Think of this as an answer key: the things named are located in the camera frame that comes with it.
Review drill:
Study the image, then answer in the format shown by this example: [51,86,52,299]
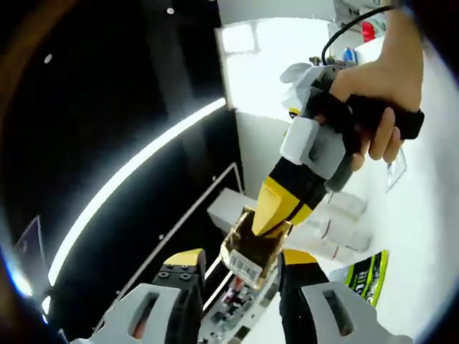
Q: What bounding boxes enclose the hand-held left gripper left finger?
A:
[89,247,207,344]

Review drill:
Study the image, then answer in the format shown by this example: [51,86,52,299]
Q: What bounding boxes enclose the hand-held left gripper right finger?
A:
[278,249,413,344]

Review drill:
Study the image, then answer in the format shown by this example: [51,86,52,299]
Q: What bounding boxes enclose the white skincare tube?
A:
[324,191,369,221]

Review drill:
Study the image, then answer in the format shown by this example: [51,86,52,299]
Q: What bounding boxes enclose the white red-collared skincare bottle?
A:
[318,234,374,263]

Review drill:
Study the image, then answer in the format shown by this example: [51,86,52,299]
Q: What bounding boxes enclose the green black sachet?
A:
[344,249,391,308]

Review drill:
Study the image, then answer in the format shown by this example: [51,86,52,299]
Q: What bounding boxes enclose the person's right hand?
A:
[332,56,424,173]

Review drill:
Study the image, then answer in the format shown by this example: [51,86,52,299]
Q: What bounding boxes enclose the clear plastic packet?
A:
[385,147,409,194]

